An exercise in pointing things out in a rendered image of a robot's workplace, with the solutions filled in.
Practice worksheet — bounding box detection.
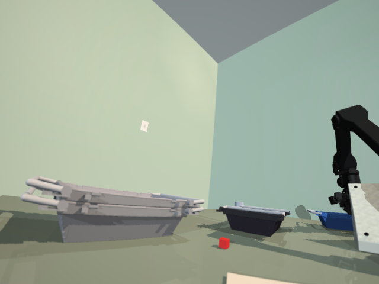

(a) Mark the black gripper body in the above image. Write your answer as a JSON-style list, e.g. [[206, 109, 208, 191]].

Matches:
[[339, 186, 351, 209]]

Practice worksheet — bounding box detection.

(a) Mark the small red block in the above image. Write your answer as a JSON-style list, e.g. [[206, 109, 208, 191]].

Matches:
[[219, 237, 230, 249]]

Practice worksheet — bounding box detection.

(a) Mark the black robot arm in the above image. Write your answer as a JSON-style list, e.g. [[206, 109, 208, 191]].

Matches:
[[328, 105, 379, 205]]

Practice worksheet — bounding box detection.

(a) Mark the white flat rectangular sheet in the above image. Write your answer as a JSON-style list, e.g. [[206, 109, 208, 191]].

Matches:
[[227, 273, 295, 284]]

